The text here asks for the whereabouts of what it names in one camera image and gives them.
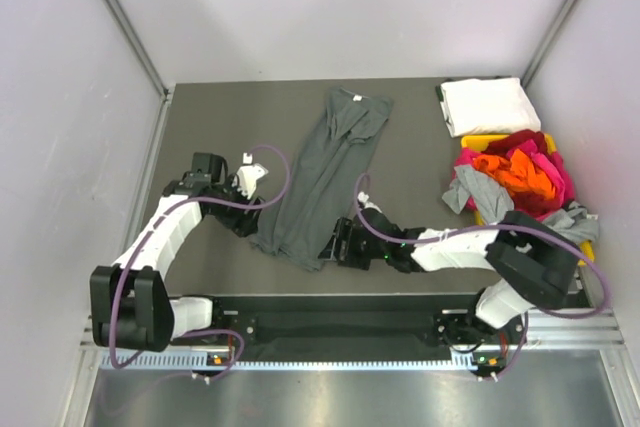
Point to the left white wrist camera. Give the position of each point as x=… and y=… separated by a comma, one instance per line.
x=248, y=175

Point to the slotted grey cable duct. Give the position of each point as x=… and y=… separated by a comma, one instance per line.
x=215, y=359

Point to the right aluminium corner post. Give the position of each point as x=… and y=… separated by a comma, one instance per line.
x=549, y=38

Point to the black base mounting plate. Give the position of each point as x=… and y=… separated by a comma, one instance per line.
x=342, y=327

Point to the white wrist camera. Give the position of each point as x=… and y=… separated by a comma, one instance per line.
x=248, y=175
x=365, y=205

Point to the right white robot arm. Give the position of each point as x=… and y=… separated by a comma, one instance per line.
x=536, y=267

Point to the orange t shirt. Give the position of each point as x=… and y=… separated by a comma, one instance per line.
x=518, y=174

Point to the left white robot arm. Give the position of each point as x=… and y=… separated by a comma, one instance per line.
x=130, y=306

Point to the dark grey t shirt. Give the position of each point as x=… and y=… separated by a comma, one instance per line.
x=334, y=154

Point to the dark red t shirt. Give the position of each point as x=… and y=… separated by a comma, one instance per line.
x=527, y=141

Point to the pink t shirt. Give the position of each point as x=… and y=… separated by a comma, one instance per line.
x=531, y=204

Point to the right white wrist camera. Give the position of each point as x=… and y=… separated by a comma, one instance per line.
x=365, y=205

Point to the folded white t shirt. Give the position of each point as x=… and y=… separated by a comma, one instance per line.
x=486, y=106

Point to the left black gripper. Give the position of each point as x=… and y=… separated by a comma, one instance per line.
x=243, y=224

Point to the aluminium corner post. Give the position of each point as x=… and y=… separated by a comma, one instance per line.
x=549, y=38
x=133, y=40

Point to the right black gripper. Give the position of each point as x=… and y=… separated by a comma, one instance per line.
x=333, y=252

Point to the left aluminium corner post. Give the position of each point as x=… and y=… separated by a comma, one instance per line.
x=133, y=40

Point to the light grey t shirt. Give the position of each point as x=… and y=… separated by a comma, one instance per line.
x=492, y=201

